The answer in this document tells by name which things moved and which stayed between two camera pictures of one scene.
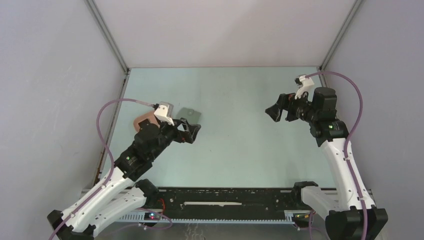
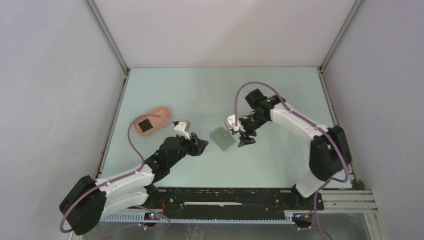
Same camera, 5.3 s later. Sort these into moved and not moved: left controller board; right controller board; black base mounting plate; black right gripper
Moved: black right gripper
Not moved: black base mounting plate; right controller board; left controller board
